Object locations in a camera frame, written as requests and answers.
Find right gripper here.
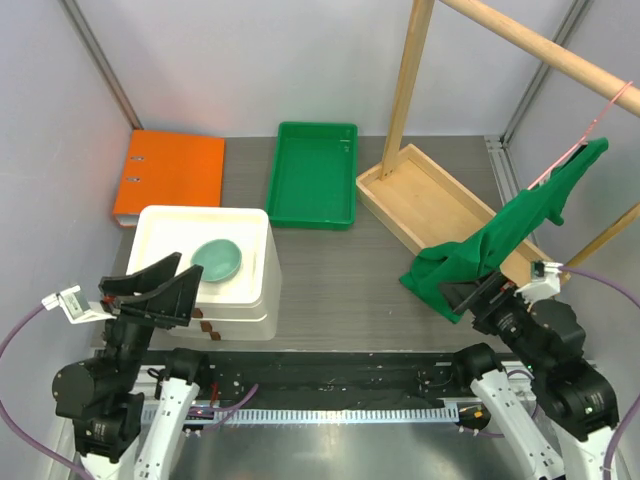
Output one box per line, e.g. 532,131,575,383
437,265,547,372

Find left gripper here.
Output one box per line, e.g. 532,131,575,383
99,250,202,390

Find green t shirt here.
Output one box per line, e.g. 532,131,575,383
400,137,609,324

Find pink wire hanger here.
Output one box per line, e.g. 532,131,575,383
527,81,633,190

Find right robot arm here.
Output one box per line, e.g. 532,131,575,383
439,267,619,479

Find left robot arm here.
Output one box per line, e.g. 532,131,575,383
52,252,213,479

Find teal ceramic cup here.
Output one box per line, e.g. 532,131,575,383
191,239,242,283

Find white stacked containers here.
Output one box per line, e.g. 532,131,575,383
127,205,282,341

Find wooden clothes rack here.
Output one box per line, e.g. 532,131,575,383
356,1,639,254

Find green plastic tray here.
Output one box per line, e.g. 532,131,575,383
265,121,358,231

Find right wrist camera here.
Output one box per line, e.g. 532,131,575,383
516,261,562,304

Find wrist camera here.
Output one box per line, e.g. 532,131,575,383
516,261,562,304
41,285,115,325

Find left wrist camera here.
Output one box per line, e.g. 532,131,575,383
41,285,115,325

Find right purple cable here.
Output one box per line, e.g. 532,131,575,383
562,265,640,474

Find purple cable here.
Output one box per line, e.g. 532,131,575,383
562,265,640,474
0,302,96,480

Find orange ring binder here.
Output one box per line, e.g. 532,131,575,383
112,130,225,228

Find slotted cable duct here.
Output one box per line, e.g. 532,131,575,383
227,404,459,426

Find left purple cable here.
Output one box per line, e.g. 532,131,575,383
0,302,96,480

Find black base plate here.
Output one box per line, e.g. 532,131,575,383
197,344,499,411

